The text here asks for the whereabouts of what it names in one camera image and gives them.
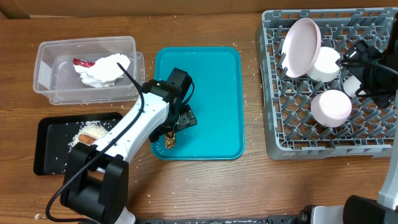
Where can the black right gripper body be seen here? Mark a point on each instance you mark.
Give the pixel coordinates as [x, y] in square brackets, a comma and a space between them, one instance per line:
[374, 78]

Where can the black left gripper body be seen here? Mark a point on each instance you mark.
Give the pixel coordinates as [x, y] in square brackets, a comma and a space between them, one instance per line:
[184, 118]

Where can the white plastic cup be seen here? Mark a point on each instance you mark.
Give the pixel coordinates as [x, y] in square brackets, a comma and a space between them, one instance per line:
[351, 85]

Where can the brown food scrap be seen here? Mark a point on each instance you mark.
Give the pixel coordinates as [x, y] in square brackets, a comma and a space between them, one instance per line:
[170, 141]

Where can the cream bowl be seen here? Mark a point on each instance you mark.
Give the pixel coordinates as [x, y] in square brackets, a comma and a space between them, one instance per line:
[325, 68]

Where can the white napkin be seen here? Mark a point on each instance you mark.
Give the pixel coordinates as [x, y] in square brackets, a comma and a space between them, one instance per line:
[105, 72]

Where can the large pink plate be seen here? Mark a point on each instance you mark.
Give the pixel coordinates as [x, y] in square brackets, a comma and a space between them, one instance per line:
[301, 47]

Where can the orange carrot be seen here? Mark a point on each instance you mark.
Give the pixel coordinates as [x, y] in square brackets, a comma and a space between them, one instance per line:
[86, 139]

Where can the red snack wrapper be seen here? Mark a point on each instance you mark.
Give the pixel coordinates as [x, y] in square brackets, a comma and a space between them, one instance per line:
[83, 63]

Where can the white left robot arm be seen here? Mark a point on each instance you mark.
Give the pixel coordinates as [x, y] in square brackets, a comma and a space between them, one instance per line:
[97, 175]

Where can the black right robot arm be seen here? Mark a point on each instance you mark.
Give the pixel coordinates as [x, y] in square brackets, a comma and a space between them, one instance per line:
[360, 209]

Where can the teal plastic tray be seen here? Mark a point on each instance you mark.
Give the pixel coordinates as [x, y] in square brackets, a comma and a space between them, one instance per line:
[216, 101]

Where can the pile of white rice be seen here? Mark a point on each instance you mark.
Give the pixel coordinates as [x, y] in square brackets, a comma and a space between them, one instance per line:
[94, 129]

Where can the clear plastic bin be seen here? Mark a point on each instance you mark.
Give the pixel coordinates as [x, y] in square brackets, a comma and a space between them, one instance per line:
[56, 78]

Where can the grey plastic dish rack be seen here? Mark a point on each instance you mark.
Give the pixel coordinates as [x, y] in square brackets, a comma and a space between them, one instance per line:
[291, 131]

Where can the black tray bin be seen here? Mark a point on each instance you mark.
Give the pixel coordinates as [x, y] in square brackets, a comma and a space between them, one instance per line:
[56, 136]

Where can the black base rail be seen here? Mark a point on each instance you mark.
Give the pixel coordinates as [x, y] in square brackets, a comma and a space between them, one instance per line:
[272, 219]

